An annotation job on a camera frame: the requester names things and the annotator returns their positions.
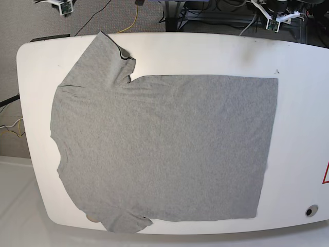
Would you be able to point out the left table cable grommet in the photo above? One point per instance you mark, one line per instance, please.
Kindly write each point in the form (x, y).
(92, 219)

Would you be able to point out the black table leg post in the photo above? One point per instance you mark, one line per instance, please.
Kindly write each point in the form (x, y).
(170, 15)

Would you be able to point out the black bar behind table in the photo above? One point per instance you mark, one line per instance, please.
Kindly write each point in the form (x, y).
(50, 37)

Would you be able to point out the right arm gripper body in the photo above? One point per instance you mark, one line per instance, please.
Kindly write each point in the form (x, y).
(55, 2)

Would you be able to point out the black rod at left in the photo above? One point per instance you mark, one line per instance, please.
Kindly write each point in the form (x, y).
(9, 100)

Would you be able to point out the table cable grommet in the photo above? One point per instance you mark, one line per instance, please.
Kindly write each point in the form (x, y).
(312, 210)
(92, 219)

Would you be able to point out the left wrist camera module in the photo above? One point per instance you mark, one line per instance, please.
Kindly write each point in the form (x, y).
(273, 25)

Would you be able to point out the red triangle warning sticker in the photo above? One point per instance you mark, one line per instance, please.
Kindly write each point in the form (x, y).
(325, 178)

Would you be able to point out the right table cable grommet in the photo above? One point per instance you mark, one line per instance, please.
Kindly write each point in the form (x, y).
(312, 210)

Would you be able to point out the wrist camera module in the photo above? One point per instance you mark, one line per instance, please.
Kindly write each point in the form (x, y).
(65, 7)
(273, 25)

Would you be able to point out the grey T-shirt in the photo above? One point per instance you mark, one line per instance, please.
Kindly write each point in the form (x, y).
(173, 148)

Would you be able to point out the aluminium frame rail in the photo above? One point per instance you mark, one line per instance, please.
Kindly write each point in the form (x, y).
(221, 23)

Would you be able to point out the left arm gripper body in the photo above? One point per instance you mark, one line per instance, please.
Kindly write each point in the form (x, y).
(280, 11)

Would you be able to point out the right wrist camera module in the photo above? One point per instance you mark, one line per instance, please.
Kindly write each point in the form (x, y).
(65, 7)

